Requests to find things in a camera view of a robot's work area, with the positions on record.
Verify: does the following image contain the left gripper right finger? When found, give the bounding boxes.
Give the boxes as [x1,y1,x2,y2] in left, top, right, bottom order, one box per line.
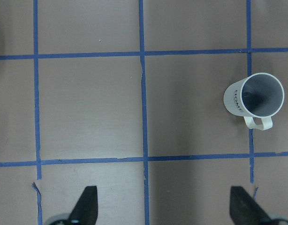
[229,186,271,225]

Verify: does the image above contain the white ribbed mug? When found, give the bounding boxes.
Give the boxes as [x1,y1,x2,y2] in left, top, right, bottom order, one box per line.
[223,73,285,131]

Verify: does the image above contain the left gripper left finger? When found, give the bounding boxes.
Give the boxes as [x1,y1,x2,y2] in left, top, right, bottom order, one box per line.
[68,186,98,225]

